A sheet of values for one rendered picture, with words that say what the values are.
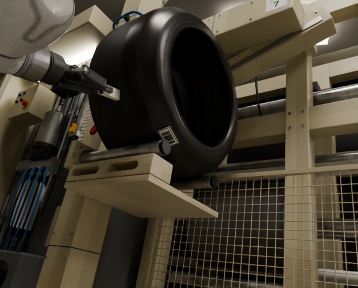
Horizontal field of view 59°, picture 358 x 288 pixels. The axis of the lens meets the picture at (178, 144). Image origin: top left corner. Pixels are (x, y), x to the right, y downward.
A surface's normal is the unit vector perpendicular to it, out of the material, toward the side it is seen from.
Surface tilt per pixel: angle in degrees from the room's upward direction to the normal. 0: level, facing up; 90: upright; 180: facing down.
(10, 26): 156
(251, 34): 180
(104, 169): 90
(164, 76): 95
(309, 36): 162
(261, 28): 180
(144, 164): 90
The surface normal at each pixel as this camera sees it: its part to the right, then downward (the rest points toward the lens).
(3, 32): -0.35, 0.65
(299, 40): 0.11, 0.81
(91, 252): 0.81, -0.13
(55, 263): -0.57, -0.43
